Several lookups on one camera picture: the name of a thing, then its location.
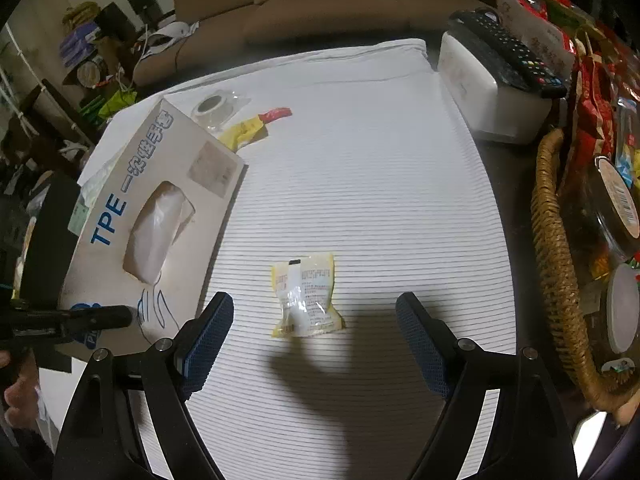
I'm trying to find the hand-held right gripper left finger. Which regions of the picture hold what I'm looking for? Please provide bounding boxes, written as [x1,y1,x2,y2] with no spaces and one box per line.
[52,291,236,480]

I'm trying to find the stack of blue packets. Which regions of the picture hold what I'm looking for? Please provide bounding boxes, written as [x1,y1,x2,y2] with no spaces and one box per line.
[59,26,99,67]

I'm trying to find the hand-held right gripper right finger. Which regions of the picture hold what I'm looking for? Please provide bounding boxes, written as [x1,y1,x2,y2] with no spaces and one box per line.
[395,291,579,480]

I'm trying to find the white jar lid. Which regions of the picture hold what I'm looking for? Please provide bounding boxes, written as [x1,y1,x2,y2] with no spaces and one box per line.
[604,262,640,354]

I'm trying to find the person's left hand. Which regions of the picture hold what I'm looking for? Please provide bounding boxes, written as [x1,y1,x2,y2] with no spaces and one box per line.
[0,350,43,431]

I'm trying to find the white rectangular storage box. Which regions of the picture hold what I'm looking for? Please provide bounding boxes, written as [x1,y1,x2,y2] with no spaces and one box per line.
[437,29,552,144]

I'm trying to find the white disposable glove box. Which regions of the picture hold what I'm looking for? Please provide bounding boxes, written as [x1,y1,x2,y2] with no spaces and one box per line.
[59,97,247,361]

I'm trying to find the white plastic bag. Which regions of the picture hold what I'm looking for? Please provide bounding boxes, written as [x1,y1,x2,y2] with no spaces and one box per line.
[134,21,201,59]

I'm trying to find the beige sofa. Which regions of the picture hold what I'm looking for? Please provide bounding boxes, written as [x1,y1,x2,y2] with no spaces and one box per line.
[131,0,482,88]

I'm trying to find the yellow wrapper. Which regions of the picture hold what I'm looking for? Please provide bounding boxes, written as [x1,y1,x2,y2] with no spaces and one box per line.
[217,114,271,152]

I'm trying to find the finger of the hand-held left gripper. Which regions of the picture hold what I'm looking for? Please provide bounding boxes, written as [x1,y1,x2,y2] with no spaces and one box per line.
[0,304,134,345]

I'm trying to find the round white tin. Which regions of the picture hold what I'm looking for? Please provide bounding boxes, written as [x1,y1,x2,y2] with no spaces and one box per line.
[75,57,107,87]

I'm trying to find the glass jar with label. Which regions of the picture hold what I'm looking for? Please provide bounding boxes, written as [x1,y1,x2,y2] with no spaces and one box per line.
[564,156,640,282]

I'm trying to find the pile of red snack packets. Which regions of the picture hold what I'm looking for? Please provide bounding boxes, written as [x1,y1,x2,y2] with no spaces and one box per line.
[492,0,640,196]

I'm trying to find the yellow white snack packet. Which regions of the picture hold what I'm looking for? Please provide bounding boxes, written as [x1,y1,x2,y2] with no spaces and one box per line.
[270,252,347,339]

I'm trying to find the tape roll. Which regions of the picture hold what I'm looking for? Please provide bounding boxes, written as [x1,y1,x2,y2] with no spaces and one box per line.
[191,88,251,132]

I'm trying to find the brown wicker basket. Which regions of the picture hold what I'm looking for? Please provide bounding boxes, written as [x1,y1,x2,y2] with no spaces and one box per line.
[530,129,640,412]

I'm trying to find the black speaker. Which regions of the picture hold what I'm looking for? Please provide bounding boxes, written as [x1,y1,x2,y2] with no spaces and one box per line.
[124,0,163,20]
[94,2,137,44]

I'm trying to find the black remote control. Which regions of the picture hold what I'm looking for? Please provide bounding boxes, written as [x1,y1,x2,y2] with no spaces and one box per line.
[447,9,569,99]

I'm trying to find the bright green bag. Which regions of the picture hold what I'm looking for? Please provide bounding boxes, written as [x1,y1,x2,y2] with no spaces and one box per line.
[97,88,139,121]

